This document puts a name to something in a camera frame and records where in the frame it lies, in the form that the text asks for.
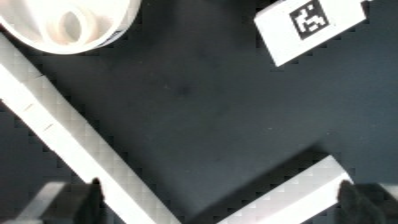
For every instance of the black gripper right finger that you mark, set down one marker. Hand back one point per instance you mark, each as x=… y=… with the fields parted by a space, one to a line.
x=366 y=203

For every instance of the white stool leg block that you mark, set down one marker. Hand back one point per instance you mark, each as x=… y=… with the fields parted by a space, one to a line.
x=301 y=22

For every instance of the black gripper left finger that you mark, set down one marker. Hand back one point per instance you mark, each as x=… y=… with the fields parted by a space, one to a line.
x=66 y=204

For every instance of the white front fence rail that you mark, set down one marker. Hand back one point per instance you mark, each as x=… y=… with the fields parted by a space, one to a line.
x=64 y=131

